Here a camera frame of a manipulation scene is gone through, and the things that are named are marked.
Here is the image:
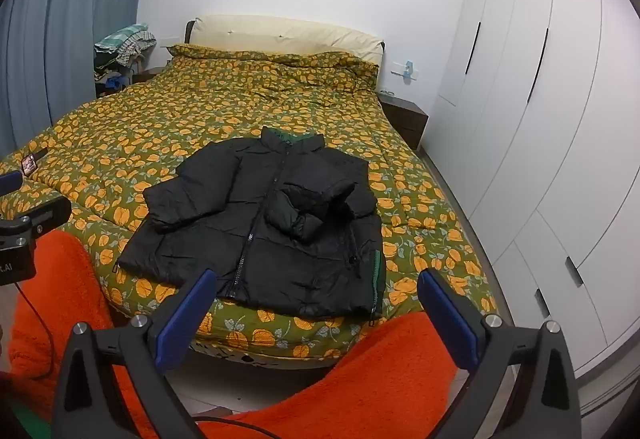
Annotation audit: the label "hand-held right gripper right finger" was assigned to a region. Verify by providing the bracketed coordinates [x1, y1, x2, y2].
[417, 269, 583, 439]

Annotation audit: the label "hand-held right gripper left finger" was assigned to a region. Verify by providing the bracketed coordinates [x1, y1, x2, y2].
[51, 269, 218, 439]

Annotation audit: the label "black puffer jacket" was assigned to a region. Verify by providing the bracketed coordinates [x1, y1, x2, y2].
[116, 126, 386, 318]

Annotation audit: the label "pile of clothes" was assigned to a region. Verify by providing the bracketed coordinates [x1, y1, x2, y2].
[94, 23, 157, 92]

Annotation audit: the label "smartphone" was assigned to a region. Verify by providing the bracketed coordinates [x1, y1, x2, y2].
[17, 150, 47, 177]

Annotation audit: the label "orange fleece pants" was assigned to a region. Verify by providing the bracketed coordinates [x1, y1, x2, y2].
[10, 229, 471, 439]

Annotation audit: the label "green floral quilt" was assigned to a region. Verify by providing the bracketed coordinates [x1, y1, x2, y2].
[0, 44, 498, 367]

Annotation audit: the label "blue curtain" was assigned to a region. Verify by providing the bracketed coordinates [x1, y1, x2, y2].
[0, 0, 156, 160]

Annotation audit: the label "white wardrobe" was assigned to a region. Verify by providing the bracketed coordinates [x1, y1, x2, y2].
[422, 0, 640, 380]

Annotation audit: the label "cream padded headboard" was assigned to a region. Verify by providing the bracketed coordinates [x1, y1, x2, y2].
[185, 15, 385, 70]

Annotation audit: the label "black cable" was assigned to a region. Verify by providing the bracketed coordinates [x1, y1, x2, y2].
[192, 419, 281, 439]
[14, 281, 56, 375]

